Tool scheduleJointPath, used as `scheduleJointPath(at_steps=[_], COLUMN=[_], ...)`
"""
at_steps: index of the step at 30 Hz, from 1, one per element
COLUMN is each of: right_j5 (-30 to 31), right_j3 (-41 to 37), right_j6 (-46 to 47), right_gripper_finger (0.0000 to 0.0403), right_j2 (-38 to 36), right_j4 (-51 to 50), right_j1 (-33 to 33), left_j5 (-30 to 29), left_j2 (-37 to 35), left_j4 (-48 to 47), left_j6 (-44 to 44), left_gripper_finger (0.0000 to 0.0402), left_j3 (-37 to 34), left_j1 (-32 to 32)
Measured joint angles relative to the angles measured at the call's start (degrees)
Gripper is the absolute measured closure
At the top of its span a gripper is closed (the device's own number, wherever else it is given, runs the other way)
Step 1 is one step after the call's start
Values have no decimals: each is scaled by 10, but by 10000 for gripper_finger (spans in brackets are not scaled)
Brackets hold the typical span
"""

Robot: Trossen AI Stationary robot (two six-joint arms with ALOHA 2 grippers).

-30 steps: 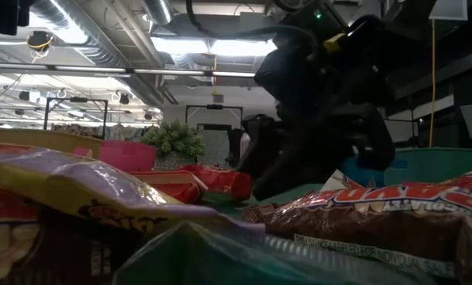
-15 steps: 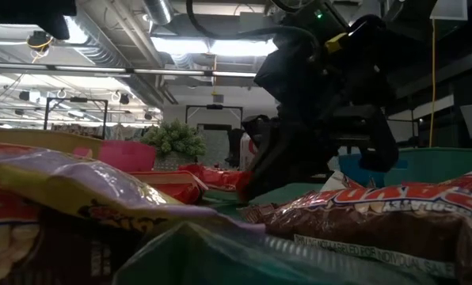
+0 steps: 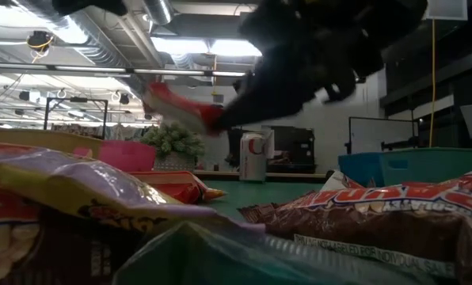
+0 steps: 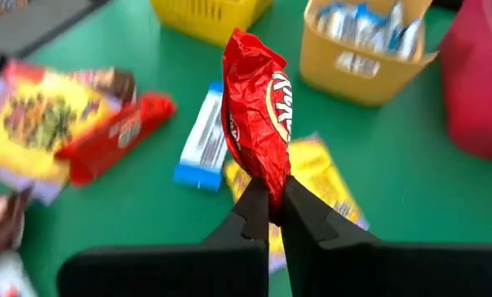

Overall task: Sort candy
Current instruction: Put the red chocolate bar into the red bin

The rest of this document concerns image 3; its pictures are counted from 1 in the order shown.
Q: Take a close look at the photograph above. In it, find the long ceiling light bar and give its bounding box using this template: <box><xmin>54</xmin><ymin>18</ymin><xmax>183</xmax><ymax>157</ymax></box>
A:
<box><xmin>0</xmin><ymin>61</ymin><xmax>247</xmax><ymax>78</ymax></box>

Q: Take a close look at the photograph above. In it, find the white PayDay candy bar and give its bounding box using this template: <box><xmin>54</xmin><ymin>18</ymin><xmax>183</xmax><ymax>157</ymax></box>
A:
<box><xmin>321</xmin><ymin>169</ymin><xmax>366</xmax><ymax>192</ymax></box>

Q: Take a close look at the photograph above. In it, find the hanging patterned cloth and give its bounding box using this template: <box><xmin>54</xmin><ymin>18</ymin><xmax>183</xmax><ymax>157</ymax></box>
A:
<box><xmin>49</xmin><ymin>123</ymin><xmax>154</xmax><ymax>144</ymax></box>

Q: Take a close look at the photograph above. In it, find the teal candy in clear wrapper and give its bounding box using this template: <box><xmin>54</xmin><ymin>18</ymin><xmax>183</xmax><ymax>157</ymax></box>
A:
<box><xmin>111</xmin><ymin>219</ymin><xmax>435</xmax><ymax>285</ymax></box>

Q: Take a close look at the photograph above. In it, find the yellow hanging cord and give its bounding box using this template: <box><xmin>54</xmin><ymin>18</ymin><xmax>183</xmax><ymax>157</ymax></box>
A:
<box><xmin>428</xmin><ymin>19</ymin><xmax>437</xmax><ymax>148</ymax></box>

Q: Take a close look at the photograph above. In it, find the black monitor box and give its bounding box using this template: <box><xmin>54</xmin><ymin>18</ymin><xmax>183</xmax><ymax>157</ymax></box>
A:
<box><xmin>267</xmin><ymin>126</ymin><xmax>316</xmax><ymax>174</ymax></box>

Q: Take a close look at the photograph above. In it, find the white ceiling unit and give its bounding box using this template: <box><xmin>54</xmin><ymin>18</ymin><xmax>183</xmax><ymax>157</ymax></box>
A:
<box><xmin>425</xmin><ymin>0</ymin><xmax>469</xmax><ymax>21</ymax></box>

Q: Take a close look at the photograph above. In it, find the artificial green plant in pot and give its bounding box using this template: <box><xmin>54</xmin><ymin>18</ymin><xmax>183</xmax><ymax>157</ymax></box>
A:
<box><xmin>140</xmin><ymin>120</ymin><xmax>206</xmax><ymax>172</ymax></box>

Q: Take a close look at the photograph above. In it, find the pile of candy packets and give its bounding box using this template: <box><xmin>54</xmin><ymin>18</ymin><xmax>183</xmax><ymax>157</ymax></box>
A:
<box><xmin>202</xmin><ymin>180</ymin><xmax>328</xmax><ymax>222</ymax></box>

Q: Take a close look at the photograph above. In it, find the light teal plastic bin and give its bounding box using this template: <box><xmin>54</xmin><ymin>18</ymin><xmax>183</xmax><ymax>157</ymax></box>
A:
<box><xmin>380</xmin><ymin>146</ymin><xmax>472</xmax><ymax>187</ymax></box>

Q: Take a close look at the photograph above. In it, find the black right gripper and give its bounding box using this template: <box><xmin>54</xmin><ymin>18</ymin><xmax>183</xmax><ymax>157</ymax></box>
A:
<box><xmin>214</xmin><ymin>0</ymin><xmax>427</xmax><ymax>131</ymax></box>

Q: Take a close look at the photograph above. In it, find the silver ventilation duct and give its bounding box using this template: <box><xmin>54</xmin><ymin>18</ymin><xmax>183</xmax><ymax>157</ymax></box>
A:
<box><xmin>17</xmin><ymin>0</ymin><xmax>180</xmax><ymax>106</ymax></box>

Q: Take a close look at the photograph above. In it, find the yellow Sour Patch candy pack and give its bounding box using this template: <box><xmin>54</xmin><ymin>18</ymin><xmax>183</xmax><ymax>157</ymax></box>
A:
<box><xmin>0</xmin><ymin>142</ymin><xmax>267</xmax><ymax>234</ymax></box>

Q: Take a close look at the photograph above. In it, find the red KitKat candy bar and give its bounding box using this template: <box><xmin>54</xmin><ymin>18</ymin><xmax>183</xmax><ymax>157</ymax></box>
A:
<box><xmin>143</xmin><ymin>81</ymin><xmax>225</xmax><ymax>136</ymax></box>
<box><xmin>128</xmin><ymin>169</ymin><xmax>227</xmax><ymax>205</ymax></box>

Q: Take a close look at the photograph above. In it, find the red plastic bin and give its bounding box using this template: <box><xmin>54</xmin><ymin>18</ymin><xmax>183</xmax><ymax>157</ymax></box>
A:
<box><xmin>72</xmin><ymin>139</ymin><xmax>158</xmax><ymax>173</ymax></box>

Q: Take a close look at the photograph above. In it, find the black metal frame stand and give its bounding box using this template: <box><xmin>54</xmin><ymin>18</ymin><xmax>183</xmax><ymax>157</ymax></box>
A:
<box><xmin>43</xmin><ymin>97</ymin><xmax>109</xmax><ymax>140</ymax></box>

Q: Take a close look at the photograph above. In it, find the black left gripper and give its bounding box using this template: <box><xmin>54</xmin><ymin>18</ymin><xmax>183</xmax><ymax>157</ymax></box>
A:
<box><xmin>53</xmin><ymin>0</ymin><xmax>128</xmax><ymax>17</ymax></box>

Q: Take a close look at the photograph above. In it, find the white red soda can box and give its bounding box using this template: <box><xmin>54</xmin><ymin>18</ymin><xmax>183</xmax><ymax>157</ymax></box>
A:
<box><xmin>239</xmin><ymin>131</ymin><xmax>269</xmax><ymax>183</ymax></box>

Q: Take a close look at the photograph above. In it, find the ceiling cord reel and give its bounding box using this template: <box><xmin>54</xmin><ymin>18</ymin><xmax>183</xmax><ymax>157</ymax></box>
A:
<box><xmin>25</xmin><ymin>30</ymin><xmax>55</xmax><ymax>52</ymax></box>

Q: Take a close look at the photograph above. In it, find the orange plastic bin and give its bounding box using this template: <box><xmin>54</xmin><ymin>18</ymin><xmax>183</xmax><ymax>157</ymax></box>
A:
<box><xmin>0</xmin><ymin>127</ymin><xmax>103</xmax><ymax>159</ymax></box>

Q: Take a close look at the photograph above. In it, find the black metal table frame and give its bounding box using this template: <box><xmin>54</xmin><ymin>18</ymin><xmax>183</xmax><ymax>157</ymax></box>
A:
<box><xmin>192</xmin><ymin>169</ymin><xmax>328</xmax><ymax>184</ymax></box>

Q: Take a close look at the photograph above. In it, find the dark blue plastic bin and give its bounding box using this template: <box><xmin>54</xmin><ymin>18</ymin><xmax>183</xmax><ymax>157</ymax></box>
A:
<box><xmin>337</xmin><ymin>152</ymin><xmax>386</xmax><ymax>187</ymax></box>

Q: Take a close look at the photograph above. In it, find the dark office chair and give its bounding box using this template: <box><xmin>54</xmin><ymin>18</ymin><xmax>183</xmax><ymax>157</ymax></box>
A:
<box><xmin>224</xmin><ymin>128</ymin><xmax>242</xmax><ymax>168</ymax></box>

